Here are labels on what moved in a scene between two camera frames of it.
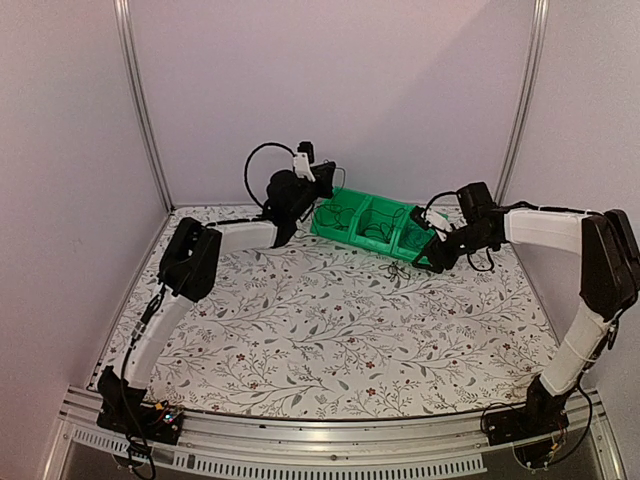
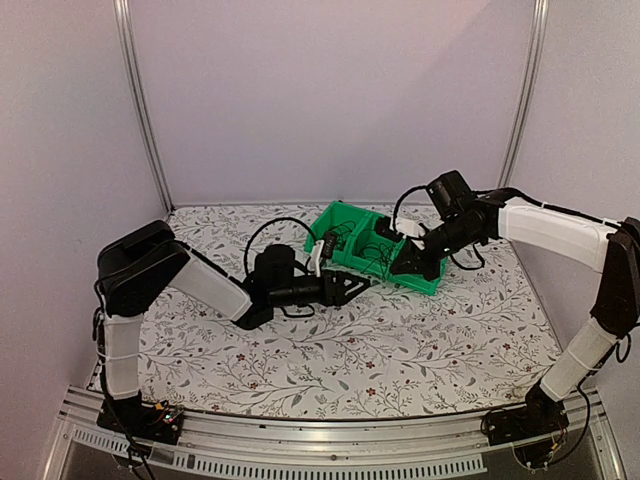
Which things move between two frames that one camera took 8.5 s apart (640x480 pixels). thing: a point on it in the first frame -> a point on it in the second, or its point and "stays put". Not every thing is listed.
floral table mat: x=317 y=327 stays put
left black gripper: x=325 y=177 -> x=334 y=293
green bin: x=411 y=234 -> x=416 y=282
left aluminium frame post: x=122 y=12 stays put
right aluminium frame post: x=528 y=96 stays put
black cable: x=341 y=187 -> x=340 y=231
